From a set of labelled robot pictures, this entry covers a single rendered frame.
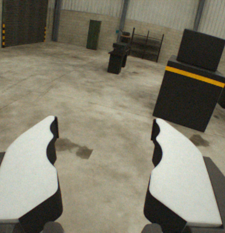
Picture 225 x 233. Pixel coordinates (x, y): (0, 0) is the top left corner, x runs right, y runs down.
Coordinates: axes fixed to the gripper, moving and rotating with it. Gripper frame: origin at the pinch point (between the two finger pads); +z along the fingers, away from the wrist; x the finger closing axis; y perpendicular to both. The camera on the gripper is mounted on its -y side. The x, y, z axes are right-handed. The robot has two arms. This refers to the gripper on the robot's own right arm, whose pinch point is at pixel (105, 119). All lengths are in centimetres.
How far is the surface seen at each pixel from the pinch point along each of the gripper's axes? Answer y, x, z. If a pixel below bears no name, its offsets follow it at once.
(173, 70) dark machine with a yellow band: 68, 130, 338
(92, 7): -144, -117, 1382
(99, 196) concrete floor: 159, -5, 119
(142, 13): -109, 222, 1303
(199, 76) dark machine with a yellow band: 71, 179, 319
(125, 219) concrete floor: 162, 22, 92
